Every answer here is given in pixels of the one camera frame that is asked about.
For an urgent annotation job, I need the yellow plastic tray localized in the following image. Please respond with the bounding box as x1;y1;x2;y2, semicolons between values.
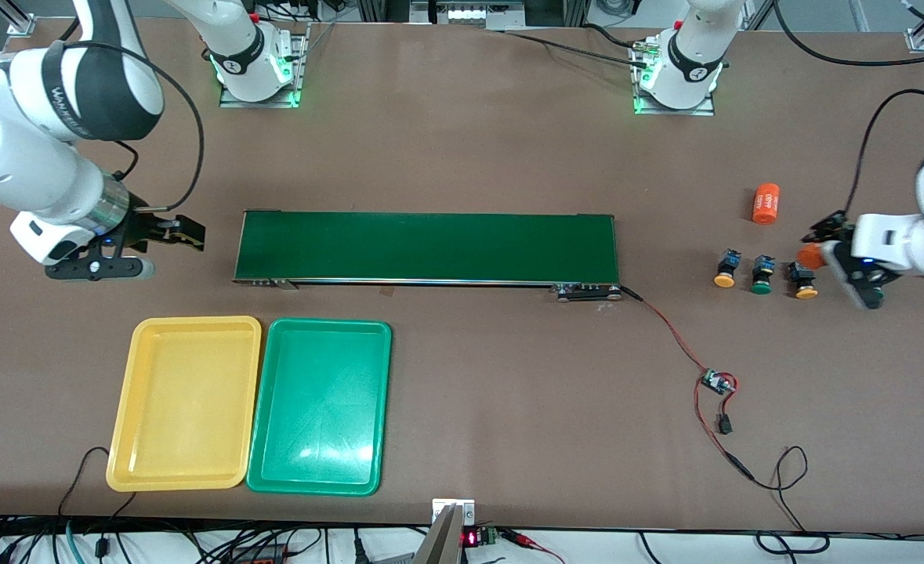
106;316;263;493

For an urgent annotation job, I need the green plastic tray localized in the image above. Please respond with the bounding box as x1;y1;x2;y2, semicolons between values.
245;317;393;497

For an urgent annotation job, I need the green conveyor belt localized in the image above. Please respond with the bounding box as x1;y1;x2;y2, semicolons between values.
232;210;623;303

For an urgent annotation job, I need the long red black power lead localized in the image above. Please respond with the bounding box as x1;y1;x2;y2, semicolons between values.
694;384;756;480

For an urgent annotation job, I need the silver rack device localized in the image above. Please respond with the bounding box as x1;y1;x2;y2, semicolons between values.
408;0;527;31

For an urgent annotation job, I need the red clip lead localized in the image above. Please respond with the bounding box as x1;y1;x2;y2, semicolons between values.
501;529;564;564

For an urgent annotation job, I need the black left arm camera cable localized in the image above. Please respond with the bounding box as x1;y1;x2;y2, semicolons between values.
772;0;924;224

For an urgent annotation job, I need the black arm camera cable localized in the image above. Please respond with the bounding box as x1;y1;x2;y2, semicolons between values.
772;0;924;224
46;39;205;214

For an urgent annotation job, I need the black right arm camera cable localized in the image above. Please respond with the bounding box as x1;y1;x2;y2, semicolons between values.
46;39;205;214

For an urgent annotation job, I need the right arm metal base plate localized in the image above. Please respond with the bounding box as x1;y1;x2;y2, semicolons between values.
219;22;311;109

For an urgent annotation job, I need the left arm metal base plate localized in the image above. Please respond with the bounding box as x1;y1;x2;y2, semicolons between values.
632;39;716;117

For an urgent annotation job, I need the red black motor wire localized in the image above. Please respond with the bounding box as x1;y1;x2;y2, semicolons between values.
618;286;713;375

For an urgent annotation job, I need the short red wire black plug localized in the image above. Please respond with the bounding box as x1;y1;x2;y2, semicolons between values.
716;376;739;436

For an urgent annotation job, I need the thin black looped cable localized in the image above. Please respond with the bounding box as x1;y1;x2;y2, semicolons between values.
752;445;832;555

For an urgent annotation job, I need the thin black table cable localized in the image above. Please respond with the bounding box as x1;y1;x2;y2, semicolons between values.
56;446;140;541

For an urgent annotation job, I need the black cable to arm base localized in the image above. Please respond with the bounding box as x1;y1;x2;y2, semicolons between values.
501;23;654;71

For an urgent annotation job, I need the grey metal camera bracket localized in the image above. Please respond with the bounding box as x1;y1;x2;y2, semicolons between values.
413;498;478;564

